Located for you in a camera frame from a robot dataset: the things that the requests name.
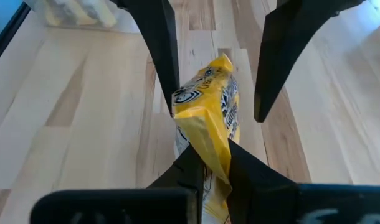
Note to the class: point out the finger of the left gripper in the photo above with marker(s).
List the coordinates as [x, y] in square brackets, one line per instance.
[280, 53]
[162, 46]

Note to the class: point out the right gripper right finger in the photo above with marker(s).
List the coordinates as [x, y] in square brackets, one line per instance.
[258, 193]

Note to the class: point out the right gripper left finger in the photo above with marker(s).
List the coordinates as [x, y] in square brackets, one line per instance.
[190, 180]

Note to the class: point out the translucent plastic storage bin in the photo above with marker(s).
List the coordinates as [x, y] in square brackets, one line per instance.
[124, 23]

